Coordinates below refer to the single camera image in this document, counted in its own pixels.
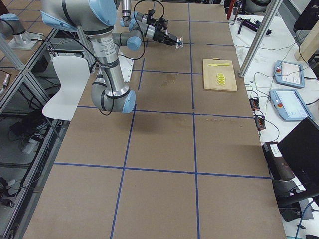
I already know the black computer monitor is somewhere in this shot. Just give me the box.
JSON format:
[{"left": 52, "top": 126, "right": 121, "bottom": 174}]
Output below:
[{"left": 277, "top": 116, "right": 319, "bottom": 190}]

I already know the far teach pendant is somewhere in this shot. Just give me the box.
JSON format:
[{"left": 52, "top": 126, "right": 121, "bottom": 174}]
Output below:
[{"left": 274, "top": 60, "right": 305, "bottom": 89}]

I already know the yellow plastic knife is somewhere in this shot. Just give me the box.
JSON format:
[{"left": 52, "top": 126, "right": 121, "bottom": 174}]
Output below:
[{"left": 208, "top": 63, "right": 230, "bottom": 67}]

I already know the white plastic chair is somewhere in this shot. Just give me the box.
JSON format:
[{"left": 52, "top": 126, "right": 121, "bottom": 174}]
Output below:
[{"left": 42, "top": 55, "right": 90, "bottom": 121}]

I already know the black box on desk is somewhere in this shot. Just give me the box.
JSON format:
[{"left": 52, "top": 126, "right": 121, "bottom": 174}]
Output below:
[{"left": 262, "top": 142, "right": 295, "bottom": 181}]

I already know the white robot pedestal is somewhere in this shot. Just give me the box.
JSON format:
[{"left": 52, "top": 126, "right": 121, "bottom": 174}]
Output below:
[{"left": 119, "top": 50, "right": 134, "bottom": 83}]

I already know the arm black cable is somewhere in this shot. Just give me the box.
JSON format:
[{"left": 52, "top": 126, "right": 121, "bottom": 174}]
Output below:
[{"left": 117, "top": 0, "right": 165, "bottom": 60}]

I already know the near teach pendant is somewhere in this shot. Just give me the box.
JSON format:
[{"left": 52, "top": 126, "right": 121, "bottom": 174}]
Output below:
[{"left": 269, "top": 89, "right": 314, "bottom": 122}]

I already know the teach pendant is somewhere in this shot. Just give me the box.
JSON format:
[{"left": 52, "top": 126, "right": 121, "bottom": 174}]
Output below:
[
  {"left": 274, "top": 60, "right": 305, "bottom": 89},
  {"left": 269, "top": 89, "right": 314, "bottom": 122}
]

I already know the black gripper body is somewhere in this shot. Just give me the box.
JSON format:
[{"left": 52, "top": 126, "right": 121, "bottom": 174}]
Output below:
[{"left": 152, "top": 25, "right": 169, "bottom": 44}]

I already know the aluminium frame post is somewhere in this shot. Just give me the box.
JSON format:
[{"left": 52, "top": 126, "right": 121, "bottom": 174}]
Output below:
[{"left": 239, "top": 0, "right": 283, "bottom": 78}]

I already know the wooden cutting board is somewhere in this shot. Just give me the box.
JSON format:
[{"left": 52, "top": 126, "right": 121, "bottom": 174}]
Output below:
[{"left": 202, "top": 59, "right": 237, "bottom": 92}]

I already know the steel jigger measuring cup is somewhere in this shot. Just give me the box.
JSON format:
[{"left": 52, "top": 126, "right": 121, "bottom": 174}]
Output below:
[{"left": 175, "top": 37, "right": 183, "bottom": 49}]

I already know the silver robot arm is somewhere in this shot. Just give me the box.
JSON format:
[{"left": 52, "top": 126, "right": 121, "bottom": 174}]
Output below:
[
  {"left": 113, "top": 0, "right": 183, "bottom": 51},
  {"left": 41, "top": 0, "right": 136, "bottom": 113}
]

